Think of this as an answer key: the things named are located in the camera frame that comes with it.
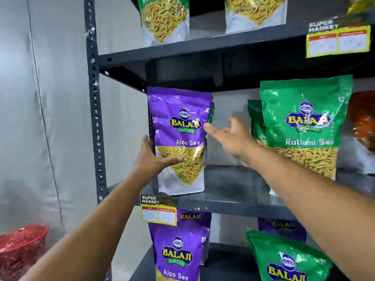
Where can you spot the dark grey metal shelving rack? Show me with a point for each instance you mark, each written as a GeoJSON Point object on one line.
{"type": "Point", "coordinates": [93, 114]}

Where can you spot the grey fabric curtain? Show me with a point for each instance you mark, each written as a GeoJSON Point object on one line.
{"type": "Point", "coordinates": [44, 114]}

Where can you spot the orange snack packet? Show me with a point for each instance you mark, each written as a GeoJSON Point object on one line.
{"type": "Point", "coordinates": [363, 122]}

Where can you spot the yellow shelf price label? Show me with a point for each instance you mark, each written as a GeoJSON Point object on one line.
{"type": "Point", "coordinates": [158, 212]}
{"type": "Point", "coordinates": [338, 40]}

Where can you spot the person's left forearm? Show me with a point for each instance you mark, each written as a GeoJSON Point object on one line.
{"type": "Point", "coordinates": [88, 234]}

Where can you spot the person's right forearm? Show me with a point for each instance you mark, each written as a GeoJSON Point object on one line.
{"type": "Point", "coordinates": [316, 201]}

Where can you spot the green snack packet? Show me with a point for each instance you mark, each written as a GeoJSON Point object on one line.
{"type": "Point", "coordinates": [287, 260]}
{"type": "Point", "coordinates": [164, 20]}
{"type": "Point", "coordinates": [255, 122]}
{"type": "Point", "coordinates": [255, 11]}
{"type": "Point", "coordinates": [211, 112]}
{"type": "Point", "coordinates": [304, 114]}

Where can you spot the purple snack packet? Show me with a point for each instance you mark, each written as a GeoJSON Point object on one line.
{"type": "Point", "coordinates": [282, 228]}
{"type": "Point", "coordinates": [178, 134]}
{"type": "Point", "coordinates": [178, 251]}
{"type": "Point", "coordinates": [193, 217]}

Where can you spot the person's left hand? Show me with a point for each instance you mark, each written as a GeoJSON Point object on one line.
{"type": "Point", "coordinates": [148, 165]}

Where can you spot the person's left thumb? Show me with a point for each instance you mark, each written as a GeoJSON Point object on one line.
{"type": "Point", "coordinates": [172, 161]}

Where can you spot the person's right hand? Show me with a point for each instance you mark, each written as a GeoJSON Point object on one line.
{"type": "Point", "coordinates": [235, 140]}

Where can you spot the red plastic basket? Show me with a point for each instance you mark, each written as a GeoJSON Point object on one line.
{"type": "Point", "coordinates": [20, 251]}

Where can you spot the person's right thumb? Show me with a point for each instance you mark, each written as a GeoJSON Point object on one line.
{"type": "Point", "coordinates": [213, 131]}

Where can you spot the yellow snack packet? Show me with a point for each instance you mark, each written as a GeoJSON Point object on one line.
{"type": "Point", "coordinates": [361, 3]}

